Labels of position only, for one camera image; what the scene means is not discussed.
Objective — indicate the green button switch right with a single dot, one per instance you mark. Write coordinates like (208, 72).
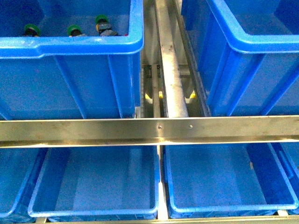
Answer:
(104, 27)

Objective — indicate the green button switch middle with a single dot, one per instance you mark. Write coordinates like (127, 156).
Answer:
(75, 31)

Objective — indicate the green button switch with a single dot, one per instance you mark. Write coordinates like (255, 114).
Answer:
(104, 27)
(31, 30)
(75, 31)

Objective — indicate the steel rack front rail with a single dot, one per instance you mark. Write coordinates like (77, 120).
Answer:
(148, 131)

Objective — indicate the shelf blue bin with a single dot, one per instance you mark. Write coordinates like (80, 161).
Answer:
(97, 184)
(227, 180)

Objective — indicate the steel divider rail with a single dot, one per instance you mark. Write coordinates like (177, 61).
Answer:
(174, 99)

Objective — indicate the blue ribbed plastic bin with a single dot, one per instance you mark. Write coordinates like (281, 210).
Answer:
(247, 54)

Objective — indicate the blue plastic bin centre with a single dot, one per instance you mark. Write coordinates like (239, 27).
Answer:
(55, 76)

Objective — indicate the lower shelf blue bin right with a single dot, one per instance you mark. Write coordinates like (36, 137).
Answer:
(227, 180)

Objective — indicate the lower shelf bin far left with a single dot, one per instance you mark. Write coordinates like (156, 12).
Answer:
(19, 170)

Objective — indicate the green button switch left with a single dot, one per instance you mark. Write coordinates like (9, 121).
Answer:
(31, 30)

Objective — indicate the lower shelf blue bin left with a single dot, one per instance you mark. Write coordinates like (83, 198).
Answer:
(97, 184)

